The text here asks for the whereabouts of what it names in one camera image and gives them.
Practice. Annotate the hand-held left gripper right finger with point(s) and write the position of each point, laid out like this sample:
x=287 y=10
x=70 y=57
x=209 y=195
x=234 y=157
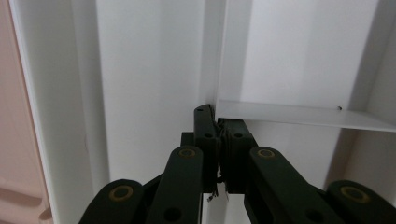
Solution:
x=238 y=155

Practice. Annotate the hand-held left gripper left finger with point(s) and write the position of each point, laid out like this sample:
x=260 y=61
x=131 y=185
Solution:
x=205 y=140

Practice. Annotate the white divided tray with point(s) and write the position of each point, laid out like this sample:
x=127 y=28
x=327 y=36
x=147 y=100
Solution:
x=149 y=77

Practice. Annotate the pink storage box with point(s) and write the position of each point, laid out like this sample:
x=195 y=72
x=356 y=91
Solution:
x=15 y=124

